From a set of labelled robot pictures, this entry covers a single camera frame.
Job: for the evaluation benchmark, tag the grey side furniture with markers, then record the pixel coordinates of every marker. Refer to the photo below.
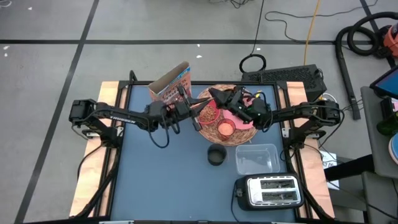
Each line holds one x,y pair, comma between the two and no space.
379,155

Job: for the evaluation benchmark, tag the black and chrome toaster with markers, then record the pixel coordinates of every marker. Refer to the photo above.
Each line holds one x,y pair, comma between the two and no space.
253,193

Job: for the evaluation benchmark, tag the red bowl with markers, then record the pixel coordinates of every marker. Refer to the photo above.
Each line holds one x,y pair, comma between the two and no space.
209,115

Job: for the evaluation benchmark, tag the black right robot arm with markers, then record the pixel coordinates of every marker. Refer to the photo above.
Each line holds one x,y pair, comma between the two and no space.
295,112

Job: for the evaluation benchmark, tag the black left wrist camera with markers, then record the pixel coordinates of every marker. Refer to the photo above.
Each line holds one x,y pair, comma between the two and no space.
182,91

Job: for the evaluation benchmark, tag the clear plastic container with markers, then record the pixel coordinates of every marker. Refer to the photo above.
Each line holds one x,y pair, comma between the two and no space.
258,158

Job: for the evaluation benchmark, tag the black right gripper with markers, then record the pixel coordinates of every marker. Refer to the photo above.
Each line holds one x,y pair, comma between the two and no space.
242,107

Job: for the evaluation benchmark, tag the white paper sheet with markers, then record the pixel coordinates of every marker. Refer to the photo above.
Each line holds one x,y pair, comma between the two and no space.
328,161

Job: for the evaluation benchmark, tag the black mesh utensil cup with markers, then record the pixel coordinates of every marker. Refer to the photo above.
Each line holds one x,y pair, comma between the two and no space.
217,154

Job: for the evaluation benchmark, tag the orange Cheerios Protein cereal box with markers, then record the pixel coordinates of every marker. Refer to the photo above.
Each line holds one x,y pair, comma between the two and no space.
169,81

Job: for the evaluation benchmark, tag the black tablet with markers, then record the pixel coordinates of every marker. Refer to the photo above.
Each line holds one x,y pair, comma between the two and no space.
388,84

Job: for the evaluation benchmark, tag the red translucent plastic cup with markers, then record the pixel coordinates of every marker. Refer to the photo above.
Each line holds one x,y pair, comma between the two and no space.
226,129

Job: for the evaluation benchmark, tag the black aluminium rig frame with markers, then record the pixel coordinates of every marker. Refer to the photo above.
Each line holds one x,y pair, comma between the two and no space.
114,174

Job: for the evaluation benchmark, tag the orange vacuum cleaner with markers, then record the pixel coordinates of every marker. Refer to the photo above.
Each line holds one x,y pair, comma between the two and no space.
392,40

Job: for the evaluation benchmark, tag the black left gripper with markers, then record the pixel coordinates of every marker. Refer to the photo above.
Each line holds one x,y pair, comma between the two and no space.
182,110

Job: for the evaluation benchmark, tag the brown side board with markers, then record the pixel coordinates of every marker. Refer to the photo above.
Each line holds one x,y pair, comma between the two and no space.
314,174
93,174

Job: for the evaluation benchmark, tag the pink plate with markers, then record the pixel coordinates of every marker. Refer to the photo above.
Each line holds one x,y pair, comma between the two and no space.
239,124

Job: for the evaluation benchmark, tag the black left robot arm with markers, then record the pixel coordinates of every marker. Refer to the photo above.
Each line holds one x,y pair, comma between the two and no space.
124,117

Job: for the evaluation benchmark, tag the green bottle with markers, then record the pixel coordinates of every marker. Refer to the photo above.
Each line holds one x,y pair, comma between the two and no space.
388,126

